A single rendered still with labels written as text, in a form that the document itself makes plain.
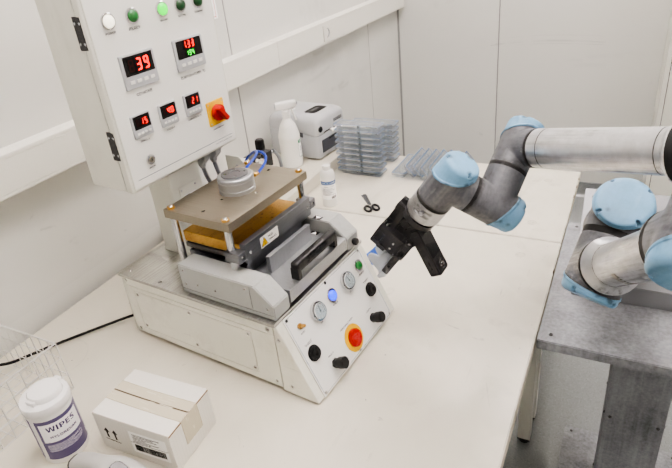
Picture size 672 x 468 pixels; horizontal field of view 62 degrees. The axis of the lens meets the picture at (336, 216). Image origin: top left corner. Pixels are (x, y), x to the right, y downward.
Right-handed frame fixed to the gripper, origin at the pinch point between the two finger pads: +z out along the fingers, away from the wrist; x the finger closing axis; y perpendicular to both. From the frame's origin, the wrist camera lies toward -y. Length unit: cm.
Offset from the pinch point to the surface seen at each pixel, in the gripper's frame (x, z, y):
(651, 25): -237, -25, -18
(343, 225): -1.8, -1.8, 14.3
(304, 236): 7.1, 0.2, 18.7
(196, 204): 21.2, -0.3, 38.6
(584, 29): -234, -6, 6
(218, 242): 22.3, 2.7, 30.1
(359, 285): 2.7, 5.0, 2.6
